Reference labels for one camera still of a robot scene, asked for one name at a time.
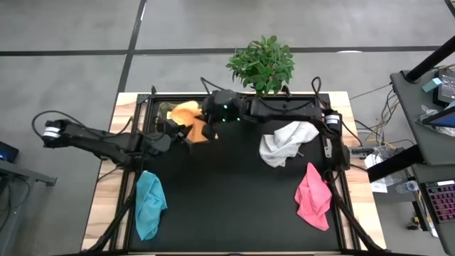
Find blue screen tablet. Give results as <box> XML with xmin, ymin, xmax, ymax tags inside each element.
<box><xmin>420</xmin><ymin>105</ymin><xmax>455</xmax><ymax>129</ymax></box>

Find black screen device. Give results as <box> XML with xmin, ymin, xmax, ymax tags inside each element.
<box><xmin>433</xmin><ymin>68</ymin><xmax>455</xmax><ymax>108</ymax></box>

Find clear plastic bag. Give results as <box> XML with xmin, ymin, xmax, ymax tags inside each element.
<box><xmin>419</xmin><ymin>104</ymin><xmax>455</xmax><ymax>138</ymax></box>

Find white paper sheet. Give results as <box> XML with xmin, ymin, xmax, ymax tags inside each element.
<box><xmin>363</xmin><ymin>152</ymin><xmax>392</xmax><ymax>194</ymax></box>

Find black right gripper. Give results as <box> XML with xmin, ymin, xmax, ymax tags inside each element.
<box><xmin>200</xmin><ymin>89</ymin><xmax>250</xmax><ymax>142</ymax></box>

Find teal microfiber towel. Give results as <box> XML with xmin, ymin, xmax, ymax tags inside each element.
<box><xmin>134</xmin><ymin>170</ymin><xmax>168</xmax><ymax>241</ymax></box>

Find grey side desk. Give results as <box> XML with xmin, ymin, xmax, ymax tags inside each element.
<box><xmin>0</xmin><ymin>156</ymin><xmax>58</xmax><ymax>188</ymax></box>

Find grey power strip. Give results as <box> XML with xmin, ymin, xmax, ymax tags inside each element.
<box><xmin>349</xmin><ymin>145</ymin><xmax>375</xmax><ymax>159</ymax></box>

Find green potted plant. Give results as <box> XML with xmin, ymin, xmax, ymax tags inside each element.
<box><xmin>225</xmin><ymin>34</ymin><xmax>296</xmax><ymax>98</ymax></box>

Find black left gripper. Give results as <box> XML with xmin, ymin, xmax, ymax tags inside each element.
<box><xmin>155</xmin><ymin>118</ymin><xmax>195</xmax><ymax>156</ymax></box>

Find pink microfiber towel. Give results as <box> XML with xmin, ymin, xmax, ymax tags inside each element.
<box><xmin>294</xmin><ymin>161</ymin><xmax>333</xmax><ymax>233</ymax></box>

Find tangled desk cables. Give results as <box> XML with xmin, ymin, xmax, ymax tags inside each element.
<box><xmin>355</xmin><ymin>88</ymin><xmax>403</xmax><ymax>151</ymax></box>

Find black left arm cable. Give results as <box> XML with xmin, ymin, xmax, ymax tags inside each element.
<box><xmin>31</xmin><ymin>110</ymin><xmax>133</xmax><ymax>139</ymax></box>

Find yellow microfiber towel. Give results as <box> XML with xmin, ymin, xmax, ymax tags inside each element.
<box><xmin>157</xmin><ymin>101</ymin><xmax>179</xmax><ymax>122</ymax></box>

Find small teal box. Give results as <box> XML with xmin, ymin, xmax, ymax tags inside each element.
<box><xmin>422</xmin><ymin>77</ymin><xmax>443</xmax><ymax>94</ymax></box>

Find black slanted pole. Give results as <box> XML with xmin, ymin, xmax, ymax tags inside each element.
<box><xmin>405</xmin><ymin>35</ymin><xmax>455</xmax><ymax>85</ymax></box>

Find light grey microfiber towel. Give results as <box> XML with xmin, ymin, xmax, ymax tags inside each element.
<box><xmin>258</xmin><ymin>120</ymin><xmax>321</xmax><ymax>169</ymax></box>

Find backlit black keyboard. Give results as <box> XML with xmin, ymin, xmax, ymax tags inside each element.
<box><xmin>424</xmin><ymin>181</ymin><xmax>455</xmax><ymax>225</ymax></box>

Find clear water bottle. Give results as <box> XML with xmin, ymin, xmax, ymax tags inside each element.
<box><xmin>395</xmin><ymin>179</ymin><xmax>422</xmax><ymax>195</ymax></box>

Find black desk leg bar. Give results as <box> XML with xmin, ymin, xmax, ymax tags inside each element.
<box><xmin>365</xmin><ymin>143</ymin><xmax>424</xmax><ymax>183</ymax></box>

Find dark grey low desk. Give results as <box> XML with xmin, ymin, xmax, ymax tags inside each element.
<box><xmin>412</xmin><ymin>163</ymin><xmax>455</xmax><ymax>256</ymax></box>

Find orange microfiber towel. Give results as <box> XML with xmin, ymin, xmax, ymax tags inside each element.
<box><xmin>169</xmin><ymin>100</ymin><xmax>219</xmax><ymax>144</ymax></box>

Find dark laptop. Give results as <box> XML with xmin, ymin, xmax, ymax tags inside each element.
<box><xmin>0</xmin><ymin>141</ymin><xmax>20</xmax><ymax>164</ymax></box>

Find black aluminium rig frame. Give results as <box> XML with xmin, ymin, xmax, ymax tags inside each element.
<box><xmin>80</xmin><ymin>85</ymin><xmax>388</xmax><ymax>256</ymax></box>

